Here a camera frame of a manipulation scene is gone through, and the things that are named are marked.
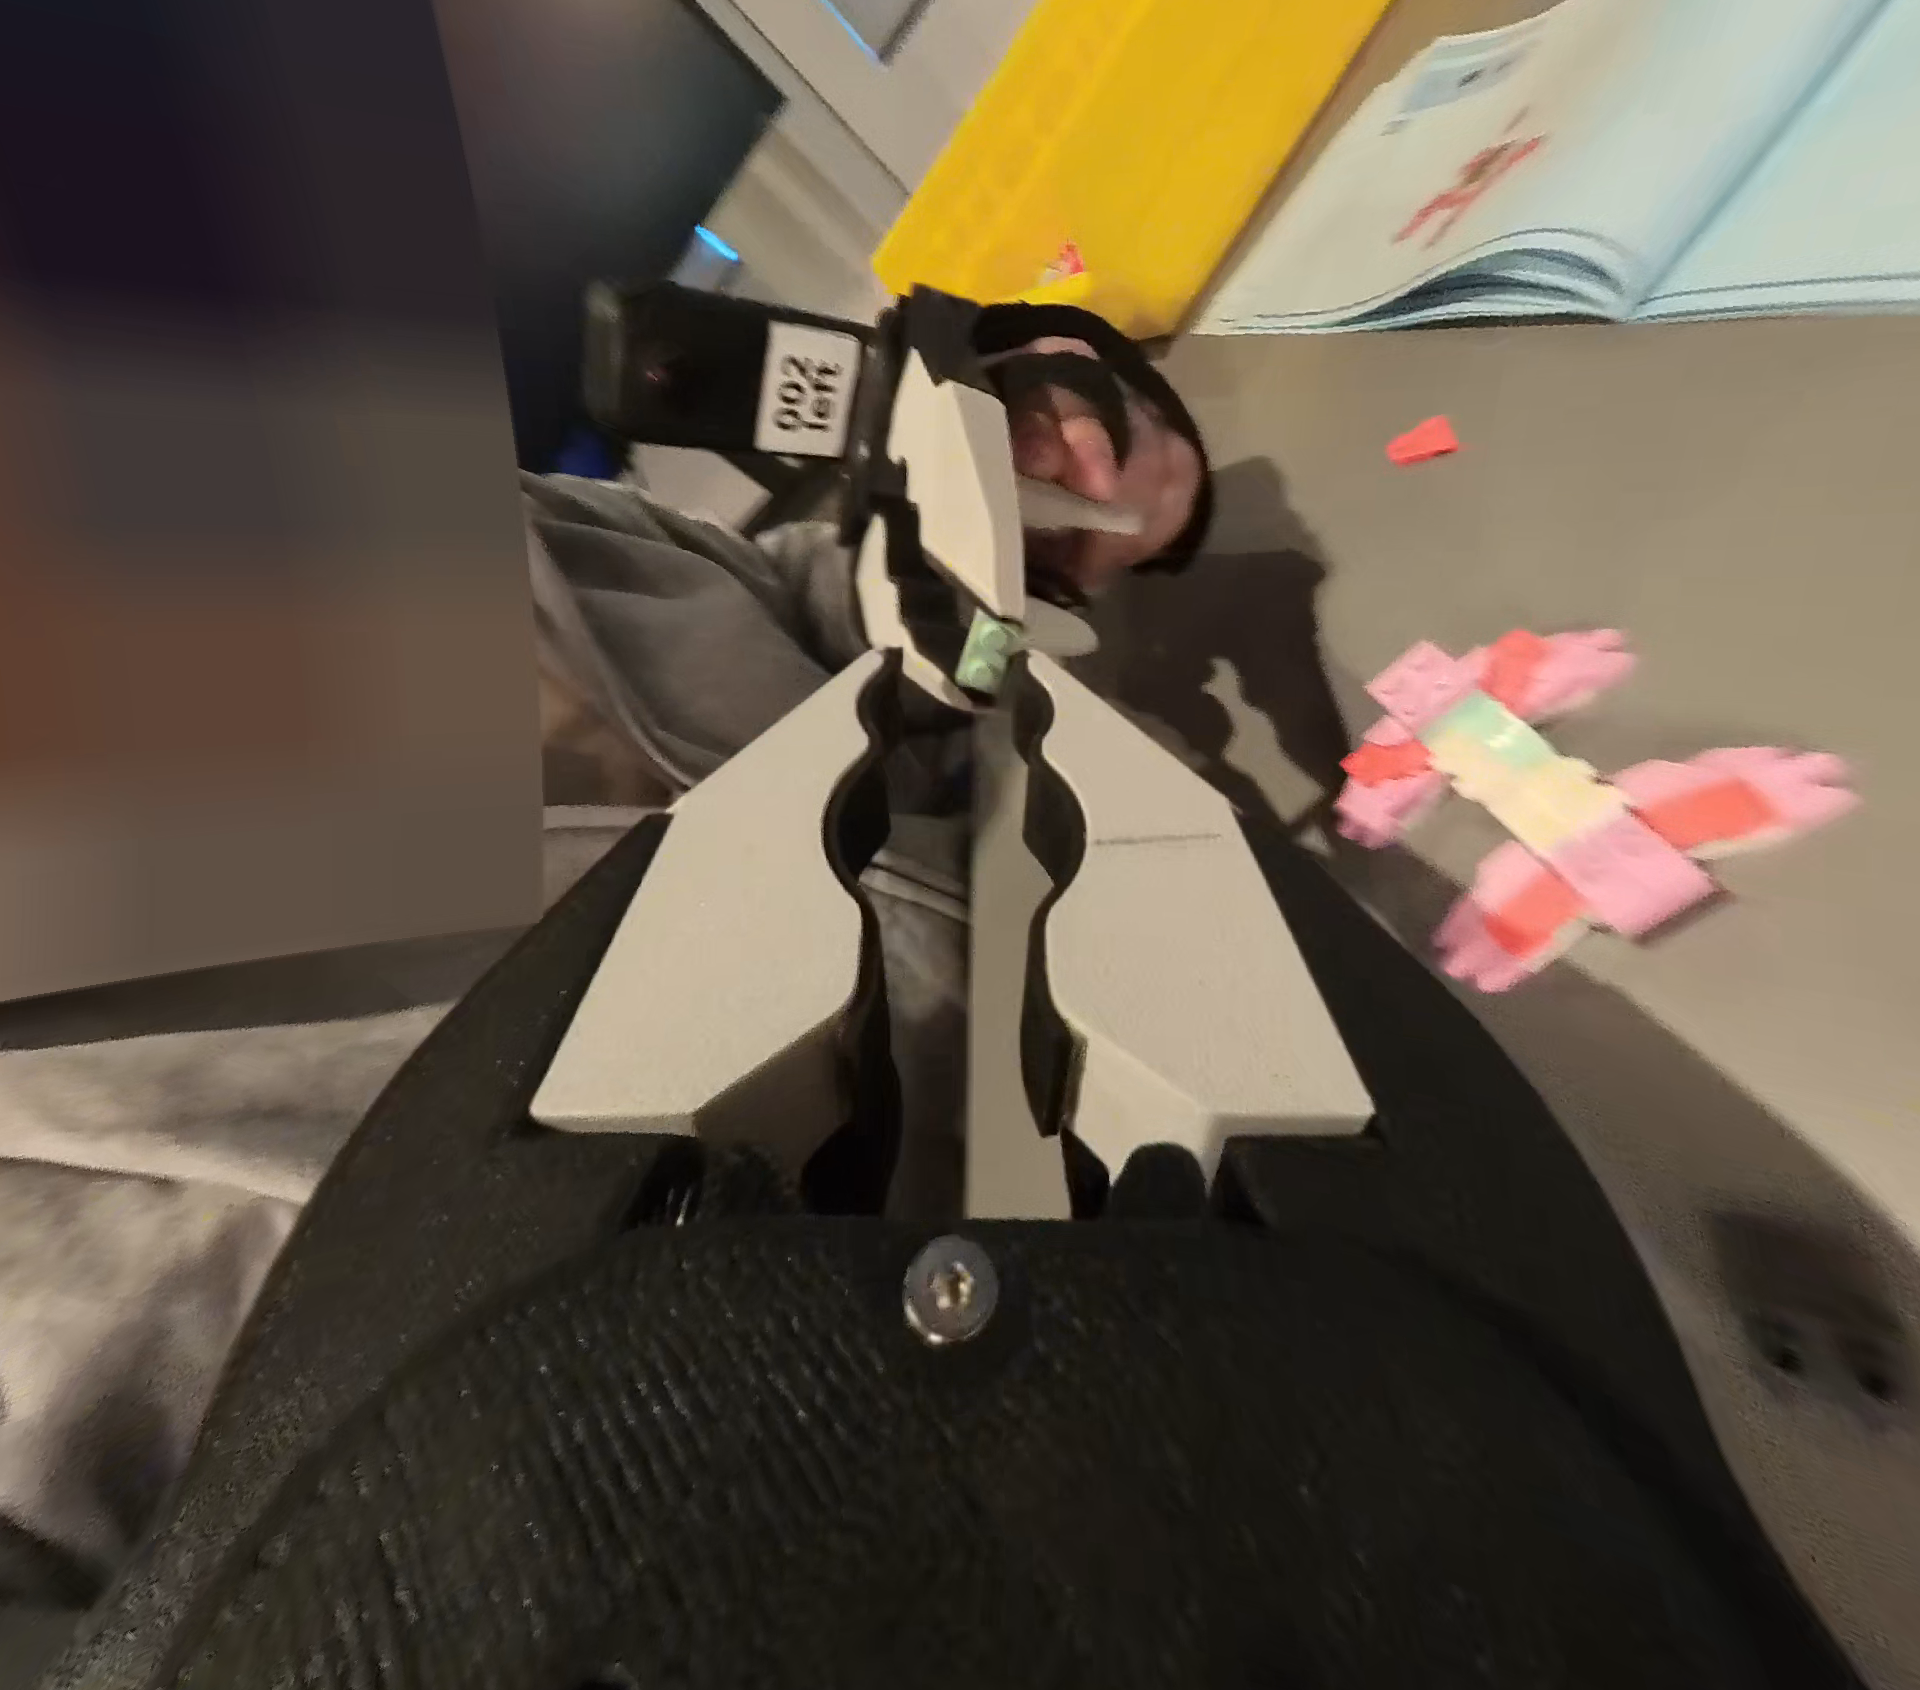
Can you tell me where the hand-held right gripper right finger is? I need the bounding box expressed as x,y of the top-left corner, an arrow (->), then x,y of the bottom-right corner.
1021,655 -> 1374,1144

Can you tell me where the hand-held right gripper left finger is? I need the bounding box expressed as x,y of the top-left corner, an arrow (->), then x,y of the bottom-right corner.
533,648 -> 902,1144

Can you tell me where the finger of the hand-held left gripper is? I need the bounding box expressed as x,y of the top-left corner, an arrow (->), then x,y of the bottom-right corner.
854,505 -> 979,714
893,345 -> 1032,633

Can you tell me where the small mint green toy brick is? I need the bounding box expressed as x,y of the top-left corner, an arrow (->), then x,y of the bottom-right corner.
961,609 -> 1030,707

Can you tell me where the pink toy brick model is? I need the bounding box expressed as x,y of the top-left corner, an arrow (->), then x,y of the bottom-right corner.
1336,624 -> 1864,992

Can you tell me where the yellow plastic bin with bricks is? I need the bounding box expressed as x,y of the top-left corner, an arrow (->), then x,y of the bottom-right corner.
872,0 -> 1478,342

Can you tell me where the person's left forearm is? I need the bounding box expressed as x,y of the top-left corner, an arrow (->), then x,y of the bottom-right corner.
521,471 -> 879,797

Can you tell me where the person's left hand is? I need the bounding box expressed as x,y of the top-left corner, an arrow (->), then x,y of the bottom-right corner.
1008,369 -> 1196,561

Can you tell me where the open light blue instruction booklet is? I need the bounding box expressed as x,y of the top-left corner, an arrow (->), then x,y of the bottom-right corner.
1200,0 -> 1920,335

